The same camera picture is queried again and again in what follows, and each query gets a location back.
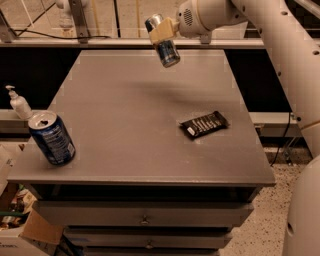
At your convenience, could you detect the black cable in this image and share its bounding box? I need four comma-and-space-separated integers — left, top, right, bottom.
9, 2, 113, 41

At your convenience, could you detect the black candy bar wrapper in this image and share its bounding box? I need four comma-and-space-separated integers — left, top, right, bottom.
180, 111, 229, 139

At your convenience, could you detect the lower drawer knob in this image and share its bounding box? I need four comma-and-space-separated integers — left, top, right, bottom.
145, 241, 154, 250

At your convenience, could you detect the blue soda can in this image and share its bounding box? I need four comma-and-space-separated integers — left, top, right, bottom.
28, 110, 76, 166

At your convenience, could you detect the top drawer knob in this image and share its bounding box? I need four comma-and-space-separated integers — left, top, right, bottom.
140, 215, 150, 226

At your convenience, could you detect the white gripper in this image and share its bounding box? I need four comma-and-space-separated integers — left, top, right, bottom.
149, 0, 214, 44

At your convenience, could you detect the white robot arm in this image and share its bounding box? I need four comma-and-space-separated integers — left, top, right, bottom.
146, 0, 320, 256

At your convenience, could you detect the white pump bottle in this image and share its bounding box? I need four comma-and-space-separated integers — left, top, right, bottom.
5, 85, 33, 120

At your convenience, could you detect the silver blue redbull can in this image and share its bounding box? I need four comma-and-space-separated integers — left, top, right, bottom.
145, 14, 180, 68

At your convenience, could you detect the cardboard box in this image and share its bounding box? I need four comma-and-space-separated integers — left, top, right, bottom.
0, 145, 63, 256

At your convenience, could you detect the drawer knob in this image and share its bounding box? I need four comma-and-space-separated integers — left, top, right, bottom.
140, 215, 150, 226
145, 241, 154, 250

